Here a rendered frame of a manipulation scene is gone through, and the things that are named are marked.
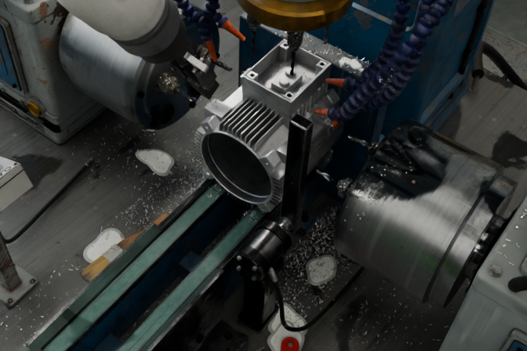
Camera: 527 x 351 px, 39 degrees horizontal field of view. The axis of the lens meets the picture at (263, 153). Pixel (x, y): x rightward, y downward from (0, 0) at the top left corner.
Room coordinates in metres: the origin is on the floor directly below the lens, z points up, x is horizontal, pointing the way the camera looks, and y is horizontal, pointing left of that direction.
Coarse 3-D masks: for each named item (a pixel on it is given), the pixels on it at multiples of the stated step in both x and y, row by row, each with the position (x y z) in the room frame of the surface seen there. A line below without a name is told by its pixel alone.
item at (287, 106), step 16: (288, 48) 0.97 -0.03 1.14; (256, 64) 0.92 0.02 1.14; (272, 64) 0.96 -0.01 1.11; (288, 64) 0.96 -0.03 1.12; (304, 64) 0.96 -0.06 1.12; (320, 64) 0.94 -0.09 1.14; (256, 80) 0.90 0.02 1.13; (272, 80) 0.92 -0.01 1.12; (288, 80) 0.90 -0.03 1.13; (304, 80) 0.92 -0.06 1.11; (320, 80) 0.91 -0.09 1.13; (256, 96) 0.88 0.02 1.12; (272, 96) 0.86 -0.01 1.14; (288, 96) 0.86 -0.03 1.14; (304, 96) 0.87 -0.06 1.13; (320, 96) 0.92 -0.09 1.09; (288, 112) 0.84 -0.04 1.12; (304, 112) 0.87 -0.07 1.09; (288, 128) 0.84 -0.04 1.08
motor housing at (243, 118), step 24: (240, 96) 0.92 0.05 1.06; (240, 120) 0.84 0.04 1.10; (264, 120) 0.83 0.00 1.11; (216, 144) 0.87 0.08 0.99; (240, 144) 0.90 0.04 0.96; (264, 144) 0.80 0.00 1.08; (312, 144) 0.83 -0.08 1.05; (216, 168) 0.84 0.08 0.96; (240, 168) 0.86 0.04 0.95; (264, 168) 0.86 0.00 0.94; (312, 168) 0.85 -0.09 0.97; (240, 192) 0.81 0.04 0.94; (264, 192) 0.80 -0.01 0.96
